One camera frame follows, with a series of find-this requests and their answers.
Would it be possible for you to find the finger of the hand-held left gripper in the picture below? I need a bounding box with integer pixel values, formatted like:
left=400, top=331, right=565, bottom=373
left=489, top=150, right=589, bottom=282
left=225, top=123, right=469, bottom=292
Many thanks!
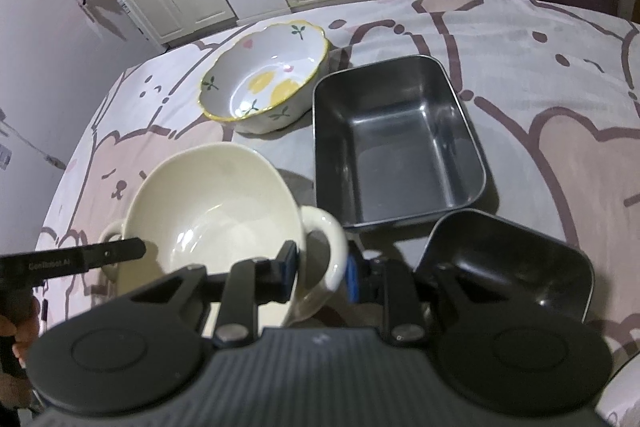
left=74, top=238, right=148, bottom=273

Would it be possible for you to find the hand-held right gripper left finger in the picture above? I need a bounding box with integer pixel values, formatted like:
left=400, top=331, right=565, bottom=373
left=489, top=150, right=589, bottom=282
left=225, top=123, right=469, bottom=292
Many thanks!
left=125, top=239, right=301, bottom=344

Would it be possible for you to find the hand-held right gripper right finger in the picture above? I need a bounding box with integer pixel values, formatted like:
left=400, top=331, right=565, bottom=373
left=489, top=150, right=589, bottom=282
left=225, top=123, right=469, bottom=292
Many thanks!
left=346, top=241, right=506, bottom=347

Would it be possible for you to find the cream two-handled bowl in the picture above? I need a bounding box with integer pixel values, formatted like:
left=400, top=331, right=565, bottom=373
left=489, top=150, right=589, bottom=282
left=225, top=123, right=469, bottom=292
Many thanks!
left=97, top=144, right=349, bottom=329

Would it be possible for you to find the steel rectangular container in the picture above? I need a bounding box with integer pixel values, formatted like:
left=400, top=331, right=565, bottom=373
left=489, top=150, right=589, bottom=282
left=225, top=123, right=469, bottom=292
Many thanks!
left=414, top=209, right=596, bottom=324
left=312, top=55, right=489, bottom=233

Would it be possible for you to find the lemon print scalloped bowl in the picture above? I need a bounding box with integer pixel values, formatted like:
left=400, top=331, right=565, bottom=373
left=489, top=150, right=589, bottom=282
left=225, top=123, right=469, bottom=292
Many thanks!
left=200, top=21, right=330, bottom=134

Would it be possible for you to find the white square leaf-print plate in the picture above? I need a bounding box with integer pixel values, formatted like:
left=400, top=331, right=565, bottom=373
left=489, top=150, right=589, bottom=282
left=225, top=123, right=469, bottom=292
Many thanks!
left=597, top=354, right=640, bottom=427

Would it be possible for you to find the person's left hand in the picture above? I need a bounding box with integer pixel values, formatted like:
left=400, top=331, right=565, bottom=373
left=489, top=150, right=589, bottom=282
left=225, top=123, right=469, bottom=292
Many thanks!
left=0, top=297, right=42, bottom=363

